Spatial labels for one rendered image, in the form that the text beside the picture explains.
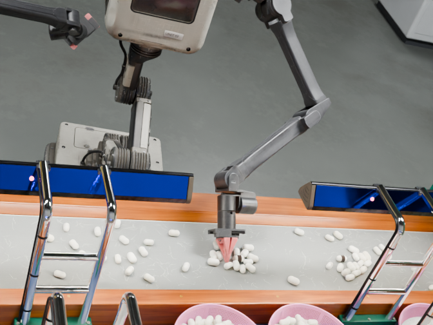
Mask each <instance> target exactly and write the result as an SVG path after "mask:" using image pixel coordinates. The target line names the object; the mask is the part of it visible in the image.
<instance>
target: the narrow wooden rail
mask: <svg viewBox="0 0 433 325"><path fill-rule="evenodd" d="M23 292H24V289H12V288H0V325H13V322H14V318H15V317H19V311H20V307H21V302H22V298H23ZM126 292H132V293H133V294H134V295H135V296H136V299H137V303H138V306H139V312H140V317H141V321H142V325H175V323H176V321H177V319H178V318H179V316H180V315H181V314H182V313H183V312H184V311H186V310H187V309H189V308H191V307H193V306H196V305H199V304H221V305H224V306H228V307H230V308H233V309H235V310H237V311H239V312H241V313H243V314H244V315H245V316H247V317H248V318H250V319H251V320H252V321H253V322H254V323H255V324H268V323H269V320H270V318H271V316H272V315H273V313H274V312H275V311H276V310H278V309H279V308H281V307H282V306H285V305H288V304H296V303H300V304H309V305H312V306H316V307H318V308H321V309H323V310H325V311H327V312H329V313H330V314H331V315H333V316H335V317H336V318H337V317H338V315H345V313H346V311H347V310H348V308H349V306H350V305H351V303H352V301H353V300H354V298H355V296H356V295H357V293H358V292H359V290H132V289H96V291H95V295H94V298H93V302H92V305H91V309H90V312H89V315H88V316H89V317H91V324H92V325H113V321H114V319H115V316H116V313H117V310H118V307H119V304H120V300H121V298H122V296H123V295H124V294H125V293H126ZM62 294H63V296H64V301H65V306H66V316H67V317H79V314H80V311H81V307H82V302H83V300H84V296H85V293H62ZM51 295H52V293H36V294H35V298H34V303H33V309H32V312H31V315H30V317H43V314H44V309H45V306H46V301H47V298H48V297H49V296H51ZM397 297H398V295H366V297H365V298H364V300H363V302H362V303H361V305H360V307H359V309H358V310H357V311H356V313H355V315H373V314H387V312H388V311H389V309H390V307H391V306H392V304H393V303H394V301H395V300H396V298H397ZM432 301H433V291H411V292H410V293H409V295H408V296H407V298H406V299H405V301H404V302H403V304H402V305H401V307H400V308H399V310H398V311H397V313H396V314H395V316H394V317H395V319H396V321H397V322H398V319H399V315H400V313H401V312H402V311H403V310H404V309H405V308H406V307H407V306H409V305H411V304H416V303H426V304H431V303H432Z"/></svg>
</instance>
